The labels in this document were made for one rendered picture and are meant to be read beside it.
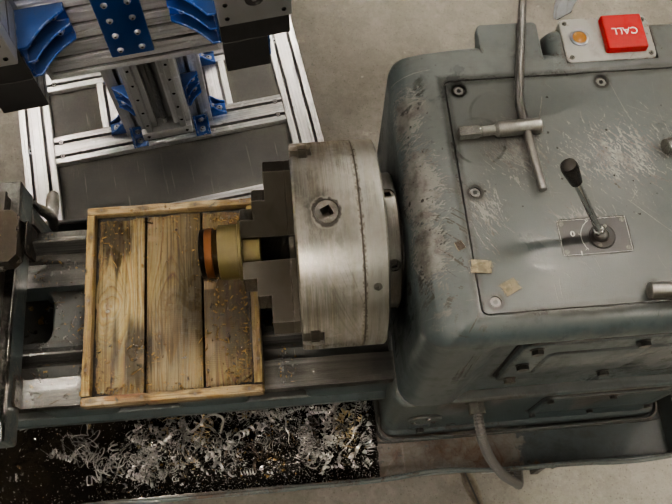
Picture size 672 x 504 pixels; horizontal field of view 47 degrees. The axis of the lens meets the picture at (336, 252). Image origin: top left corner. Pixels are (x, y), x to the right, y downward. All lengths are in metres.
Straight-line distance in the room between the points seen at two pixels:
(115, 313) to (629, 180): 0.86
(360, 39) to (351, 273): 1.79
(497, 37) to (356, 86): 1.48
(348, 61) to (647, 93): 1.63
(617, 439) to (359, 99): 1.40
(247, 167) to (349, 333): 1.21
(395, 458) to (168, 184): 1.05
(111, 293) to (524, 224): 0.74
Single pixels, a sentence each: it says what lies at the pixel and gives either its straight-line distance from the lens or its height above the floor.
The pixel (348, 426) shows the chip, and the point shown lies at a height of 0.56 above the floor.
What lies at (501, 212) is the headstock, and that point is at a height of 1.26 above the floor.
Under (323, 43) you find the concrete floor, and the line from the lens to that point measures 2.74.
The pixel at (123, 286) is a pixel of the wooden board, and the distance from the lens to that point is 1.42.
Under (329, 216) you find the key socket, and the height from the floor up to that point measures 1.23.
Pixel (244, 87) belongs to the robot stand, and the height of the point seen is 0.21.
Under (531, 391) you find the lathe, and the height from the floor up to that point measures 0.86.
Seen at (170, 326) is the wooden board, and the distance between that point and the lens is 1.38.
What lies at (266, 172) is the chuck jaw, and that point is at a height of 1.20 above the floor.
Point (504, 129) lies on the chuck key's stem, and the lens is 1.09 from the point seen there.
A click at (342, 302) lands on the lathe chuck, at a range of 1.06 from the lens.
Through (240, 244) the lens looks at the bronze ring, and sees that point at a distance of 1.15.
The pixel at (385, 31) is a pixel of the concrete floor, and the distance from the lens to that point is 2.79.
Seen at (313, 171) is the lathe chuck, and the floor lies 1.23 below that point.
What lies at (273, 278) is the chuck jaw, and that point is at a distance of 1.14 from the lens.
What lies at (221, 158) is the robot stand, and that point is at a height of 0.21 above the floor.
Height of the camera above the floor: 2.18
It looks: 68 degrees down
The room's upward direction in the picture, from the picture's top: 3 degrees clockwise
